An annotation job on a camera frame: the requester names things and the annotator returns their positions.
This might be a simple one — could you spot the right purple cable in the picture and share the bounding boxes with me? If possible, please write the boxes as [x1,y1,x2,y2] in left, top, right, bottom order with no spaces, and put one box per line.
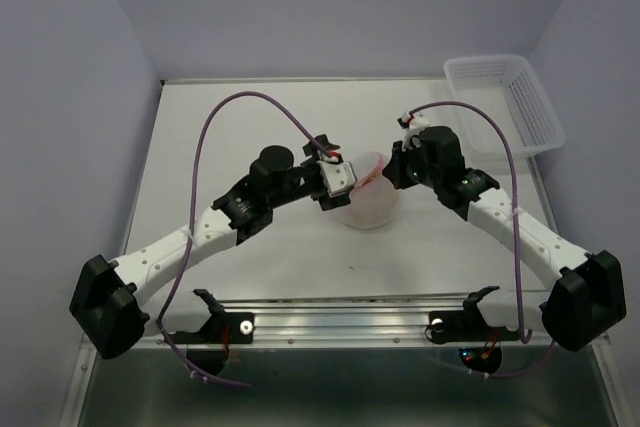
[405,101,559,380]

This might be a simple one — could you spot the purple cable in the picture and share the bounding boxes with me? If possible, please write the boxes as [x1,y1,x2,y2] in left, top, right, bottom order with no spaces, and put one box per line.
[405,101,559,380]
[158,91,344,389]

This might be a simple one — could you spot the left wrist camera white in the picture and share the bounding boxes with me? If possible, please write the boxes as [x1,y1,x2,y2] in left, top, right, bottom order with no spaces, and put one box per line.
[317,160,357,198]

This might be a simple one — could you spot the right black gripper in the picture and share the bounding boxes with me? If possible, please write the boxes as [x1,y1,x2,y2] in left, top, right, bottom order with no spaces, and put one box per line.
[379,137,441,190]

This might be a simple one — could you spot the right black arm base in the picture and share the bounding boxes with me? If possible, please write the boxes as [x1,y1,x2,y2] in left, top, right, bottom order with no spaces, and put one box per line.
[424,286,519,377]

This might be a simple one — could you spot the aluminium mounting rail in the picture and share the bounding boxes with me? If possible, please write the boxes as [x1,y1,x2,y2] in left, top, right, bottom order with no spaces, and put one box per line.
[82,296,611,351]

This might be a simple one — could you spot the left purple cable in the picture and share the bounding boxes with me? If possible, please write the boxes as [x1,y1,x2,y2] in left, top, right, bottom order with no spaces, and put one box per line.
[158,91,344,389]

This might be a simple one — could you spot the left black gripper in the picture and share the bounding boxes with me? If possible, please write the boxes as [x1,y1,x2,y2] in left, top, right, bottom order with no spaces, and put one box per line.
[269,135,351,209]

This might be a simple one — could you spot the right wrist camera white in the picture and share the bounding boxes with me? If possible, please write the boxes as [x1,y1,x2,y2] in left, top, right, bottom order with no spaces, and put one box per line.
[398,111,431,151]

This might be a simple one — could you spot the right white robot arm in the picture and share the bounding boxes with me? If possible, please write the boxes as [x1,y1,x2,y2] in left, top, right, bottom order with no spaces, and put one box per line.
[383,123,626,352]

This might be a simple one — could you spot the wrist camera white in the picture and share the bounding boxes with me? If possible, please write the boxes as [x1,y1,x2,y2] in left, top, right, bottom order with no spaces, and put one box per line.
[398,111,431,151]
[317,160,357,198]

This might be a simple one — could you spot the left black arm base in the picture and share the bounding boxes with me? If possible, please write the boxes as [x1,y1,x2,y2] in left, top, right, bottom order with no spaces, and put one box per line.
[161,288,256,388]

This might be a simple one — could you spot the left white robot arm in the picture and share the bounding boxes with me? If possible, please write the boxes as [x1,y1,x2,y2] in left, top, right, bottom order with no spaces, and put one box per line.
[69,135,357,359]

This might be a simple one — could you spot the white plastic basket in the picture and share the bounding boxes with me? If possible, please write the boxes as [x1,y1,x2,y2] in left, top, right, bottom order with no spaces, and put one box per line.
[444,55,566,158]

